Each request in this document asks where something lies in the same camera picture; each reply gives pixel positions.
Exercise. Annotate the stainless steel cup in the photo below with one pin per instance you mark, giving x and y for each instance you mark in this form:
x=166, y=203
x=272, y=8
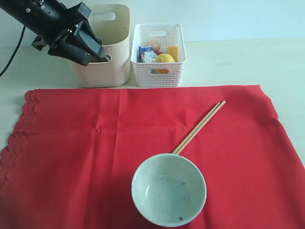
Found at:
x=93, y=59

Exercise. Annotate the cream plastic bin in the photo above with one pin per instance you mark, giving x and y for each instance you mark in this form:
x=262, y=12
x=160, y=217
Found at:
x=110, y=23

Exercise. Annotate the right wooden chopstick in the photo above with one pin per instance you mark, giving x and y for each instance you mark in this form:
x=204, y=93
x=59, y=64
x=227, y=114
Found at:
x=205, y=122

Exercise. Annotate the left wooden chopstick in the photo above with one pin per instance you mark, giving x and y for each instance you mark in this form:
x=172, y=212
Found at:
x=177, y=150

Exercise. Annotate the white perforated plastic basket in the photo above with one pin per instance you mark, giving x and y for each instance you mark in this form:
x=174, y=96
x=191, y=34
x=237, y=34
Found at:
x=152, y=74

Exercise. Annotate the brown egg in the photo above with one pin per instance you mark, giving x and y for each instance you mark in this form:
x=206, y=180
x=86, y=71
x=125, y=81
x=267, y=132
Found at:
x=154, y=44

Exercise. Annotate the blue white milk carton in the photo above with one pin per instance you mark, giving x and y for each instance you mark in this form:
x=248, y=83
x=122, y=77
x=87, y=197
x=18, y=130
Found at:
x=147, y=54

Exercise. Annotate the yellow lemon with sticker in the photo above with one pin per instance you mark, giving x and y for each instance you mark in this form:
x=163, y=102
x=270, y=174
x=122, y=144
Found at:
x=162, y=58

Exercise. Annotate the pale green bowl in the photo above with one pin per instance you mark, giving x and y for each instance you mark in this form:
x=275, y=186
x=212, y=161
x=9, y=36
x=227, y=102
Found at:
x=168, y=190

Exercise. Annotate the wooden chopstick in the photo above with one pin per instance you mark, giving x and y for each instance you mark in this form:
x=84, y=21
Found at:
x=177, y=150
x=205, y=122

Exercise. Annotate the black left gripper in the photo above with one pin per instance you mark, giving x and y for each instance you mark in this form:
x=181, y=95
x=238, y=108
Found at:
x=51, y=20

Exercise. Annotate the yellow cheese wedge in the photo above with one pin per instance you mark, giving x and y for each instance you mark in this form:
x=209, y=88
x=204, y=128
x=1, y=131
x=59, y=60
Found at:
x=174, y=52

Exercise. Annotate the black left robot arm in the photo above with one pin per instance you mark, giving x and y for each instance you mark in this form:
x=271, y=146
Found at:
x=66, y=31

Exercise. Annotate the red scalloped cloth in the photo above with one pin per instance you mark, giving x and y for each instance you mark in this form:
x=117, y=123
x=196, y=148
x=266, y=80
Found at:
x=71, y=157

